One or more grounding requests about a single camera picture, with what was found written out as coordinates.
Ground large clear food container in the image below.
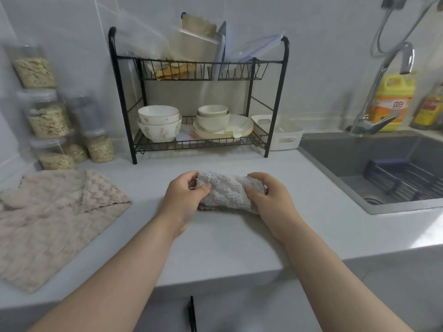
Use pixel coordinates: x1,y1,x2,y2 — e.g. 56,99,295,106
168,27,226,63

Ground grey kitchen sink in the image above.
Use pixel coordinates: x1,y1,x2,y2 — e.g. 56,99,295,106
297,130,443,215

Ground grey power cable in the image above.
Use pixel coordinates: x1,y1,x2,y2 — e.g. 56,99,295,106
371,8,433,59

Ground clear jar grey contents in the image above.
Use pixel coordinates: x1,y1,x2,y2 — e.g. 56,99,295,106
64,89,106,137

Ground yellow dish cloth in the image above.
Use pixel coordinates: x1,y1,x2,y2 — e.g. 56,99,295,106
155,62,196,81

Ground black wire dish rack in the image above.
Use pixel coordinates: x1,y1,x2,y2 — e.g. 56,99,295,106
108,26,290,166

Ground yellow label sauce bottle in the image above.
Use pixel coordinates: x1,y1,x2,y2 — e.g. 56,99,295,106
413,83,443,130

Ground person's right forearm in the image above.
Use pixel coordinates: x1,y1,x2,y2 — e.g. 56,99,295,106
282,223,416,332

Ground small white bowl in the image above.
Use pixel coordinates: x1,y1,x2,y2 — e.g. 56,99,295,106
196,112,231,132
198,104,229,118

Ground chrome faucet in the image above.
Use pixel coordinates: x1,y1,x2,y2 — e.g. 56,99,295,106
347,42,415,137

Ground person's right hand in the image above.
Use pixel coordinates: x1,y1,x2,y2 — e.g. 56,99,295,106
245,172,305,244

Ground yellow detergent bottle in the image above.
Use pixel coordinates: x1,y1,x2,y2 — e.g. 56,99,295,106
368,74,416,132

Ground small bowls on plates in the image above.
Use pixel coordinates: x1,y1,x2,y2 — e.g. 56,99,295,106
193,129,254,139

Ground person's left forearm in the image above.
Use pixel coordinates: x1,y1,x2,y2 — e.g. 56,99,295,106
27,214,184,332

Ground short clear plastic jar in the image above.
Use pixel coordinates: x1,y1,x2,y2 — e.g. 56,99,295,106
29,136,89,171

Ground blue rimmed container lid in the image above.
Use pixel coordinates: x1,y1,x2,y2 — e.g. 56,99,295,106
227,32,285,63

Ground white plastic basket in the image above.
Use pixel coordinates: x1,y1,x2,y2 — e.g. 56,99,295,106
251,114,305,152

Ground pile of fluffy cloths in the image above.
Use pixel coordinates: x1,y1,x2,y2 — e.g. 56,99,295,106
0,169,132,294

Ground white orange printed mat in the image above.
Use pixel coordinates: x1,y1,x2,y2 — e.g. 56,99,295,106
176,126,205,142

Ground grey plastic lid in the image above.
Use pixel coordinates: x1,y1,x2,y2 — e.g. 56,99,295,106
211,21,227,82

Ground small clear jar of oats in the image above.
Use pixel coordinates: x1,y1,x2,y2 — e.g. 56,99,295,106
84,133,115,164

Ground grey checked towel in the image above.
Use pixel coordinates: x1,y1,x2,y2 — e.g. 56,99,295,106
195,171,268,215

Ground clear plastic food container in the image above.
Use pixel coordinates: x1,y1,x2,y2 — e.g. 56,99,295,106
117,13,174,59

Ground pale green rice paddle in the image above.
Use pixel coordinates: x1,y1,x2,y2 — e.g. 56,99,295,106
225,124,250,139

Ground tan lid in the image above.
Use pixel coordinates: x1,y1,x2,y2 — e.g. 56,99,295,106
181,13,218,37

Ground person's left hand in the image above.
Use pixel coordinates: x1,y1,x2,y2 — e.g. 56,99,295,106
156,171,212,239

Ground blue sink drain rack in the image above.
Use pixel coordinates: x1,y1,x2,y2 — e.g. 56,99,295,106
363,159,443,202

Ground black wall socket with plug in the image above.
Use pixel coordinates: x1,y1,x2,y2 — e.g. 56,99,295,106
380,0,408,11

